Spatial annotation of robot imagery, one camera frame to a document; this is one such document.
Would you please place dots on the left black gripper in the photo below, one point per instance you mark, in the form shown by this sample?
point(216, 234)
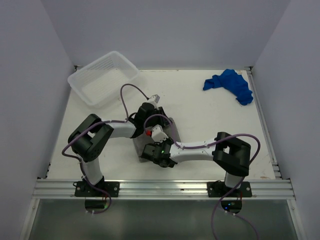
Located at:
point(159, 111)

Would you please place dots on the aluminium mounting rail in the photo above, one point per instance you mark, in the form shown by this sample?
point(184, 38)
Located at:
point(164, 190)

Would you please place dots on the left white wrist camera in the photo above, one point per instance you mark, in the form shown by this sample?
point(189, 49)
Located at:
point(154, 99)

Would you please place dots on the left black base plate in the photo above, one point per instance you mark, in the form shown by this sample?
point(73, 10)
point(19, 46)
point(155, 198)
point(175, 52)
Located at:
point(83, 189)

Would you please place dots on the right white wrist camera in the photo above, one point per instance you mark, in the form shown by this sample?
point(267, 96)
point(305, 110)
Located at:
point(157, 134)

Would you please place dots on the white plastic basket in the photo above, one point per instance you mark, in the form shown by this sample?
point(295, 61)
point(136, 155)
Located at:
point(100, 81)

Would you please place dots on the blue towel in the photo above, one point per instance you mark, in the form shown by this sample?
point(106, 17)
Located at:
point(232, 82)

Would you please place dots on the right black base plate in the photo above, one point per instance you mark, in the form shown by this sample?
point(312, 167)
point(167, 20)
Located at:
point(217, 189)

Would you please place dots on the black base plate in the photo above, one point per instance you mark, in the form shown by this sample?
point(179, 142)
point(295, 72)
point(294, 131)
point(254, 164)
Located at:
point(83, 189)
point(217, 189)

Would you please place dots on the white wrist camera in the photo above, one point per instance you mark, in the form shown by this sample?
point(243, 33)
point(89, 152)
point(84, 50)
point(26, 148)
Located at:
point(154, 99)
point(157, 134)

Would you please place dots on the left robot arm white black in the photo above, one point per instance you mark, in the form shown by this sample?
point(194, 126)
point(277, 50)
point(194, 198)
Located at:
point(88, 140)

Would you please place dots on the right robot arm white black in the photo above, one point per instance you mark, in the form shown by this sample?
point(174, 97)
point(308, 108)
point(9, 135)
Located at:
point(230, 153)

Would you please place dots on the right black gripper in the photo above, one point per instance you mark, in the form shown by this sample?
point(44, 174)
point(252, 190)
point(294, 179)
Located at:
point(159, 144)

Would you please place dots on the grey towel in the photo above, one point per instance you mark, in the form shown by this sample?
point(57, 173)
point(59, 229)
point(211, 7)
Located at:
point(140, 142)

